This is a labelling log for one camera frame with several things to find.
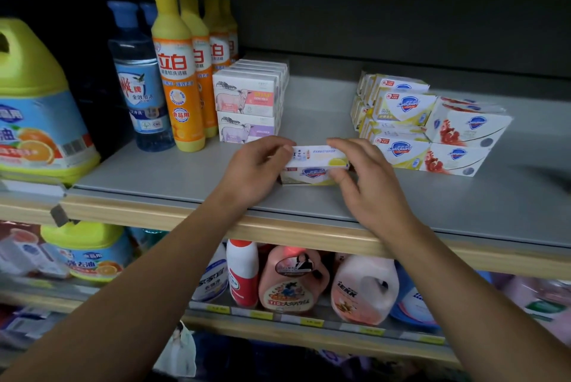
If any white lemon soap box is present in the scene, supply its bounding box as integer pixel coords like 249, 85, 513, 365
280, 145, 351, 186

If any stack of yellow soap boxes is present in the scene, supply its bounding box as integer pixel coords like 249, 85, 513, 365
350, 71, 439, 171

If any grey shelf with wooden edge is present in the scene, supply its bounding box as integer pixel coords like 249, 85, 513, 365
0, 76, 571, 281

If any pink refill pouch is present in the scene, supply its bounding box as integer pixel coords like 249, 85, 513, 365
491, 272, 571, 347

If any pale pink white pouch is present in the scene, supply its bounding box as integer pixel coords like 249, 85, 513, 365
0, 226, 70, 280

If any white red bottle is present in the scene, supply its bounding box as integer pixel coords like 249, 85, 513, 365
226, 239, 260, 309

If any pale pink white detergent jug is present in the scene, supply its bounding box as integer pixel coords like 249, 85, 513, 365
330, 254, 400, 326

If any person's right hand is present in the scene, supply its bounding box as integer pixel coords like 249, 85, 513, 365
326, 137, 421, 245

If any blue white detergent bottle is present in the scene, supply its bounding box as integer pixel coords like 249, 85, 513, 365
390, 261, 492, 330

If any orange yellow dish soap bottle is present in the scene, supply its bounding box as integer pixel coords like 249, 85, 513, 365
151, 0, 207, 153
179, 0, 219, 139
220, 0, 240, 62
203, 0, 233, 73

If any stack of sheep soap boxes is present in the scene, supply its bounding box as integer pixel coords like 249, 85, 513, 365
212, 59, 290, 144

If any clear blue detergent bottle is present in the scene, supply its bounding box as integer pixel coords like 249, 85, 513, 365
139, 2, 159, 36
107, 1, 175, 153

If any person's left hand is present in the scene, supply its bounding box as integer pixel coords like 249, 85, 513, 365
214, 135, 297, 213

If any clear price label rail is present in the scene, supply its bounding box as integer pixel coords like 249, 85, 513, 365
187, 300, 447, 346

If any person's right forearm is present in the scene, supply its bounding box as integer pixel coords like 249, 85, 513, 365
379, 217, 571, 382

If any grey price tag holder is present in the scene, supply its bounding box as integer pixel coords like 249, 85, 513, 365
49, 204, 73, 228

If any pink laundry detergent jug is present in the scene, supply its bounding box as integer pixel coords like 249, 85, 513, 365
258, 245, 331, 314

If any white packet with figure print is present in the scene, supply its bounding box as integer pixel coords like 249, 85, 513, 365
153, 321, 197, 378

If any white blue-label bottle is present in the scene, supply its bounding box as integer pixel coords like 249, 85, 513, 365
192, 243, 229, 303

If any large yellow-green detergent jug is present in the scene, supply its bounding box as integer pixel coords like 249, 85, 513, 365
0, 17, 101, 186

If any white red soap box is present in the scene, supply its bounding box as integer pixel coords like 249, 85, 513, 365
425, 103, 514, 149
439, 97, 508, 115
419, 143, 491, 177

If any person's left forearm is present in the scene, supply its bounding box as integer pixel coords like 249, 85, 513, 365
0, 190, 250, 382

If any lower wooden-edged shelf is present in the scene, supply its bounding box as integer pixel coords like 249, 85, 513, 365
0, 277, 462, 369

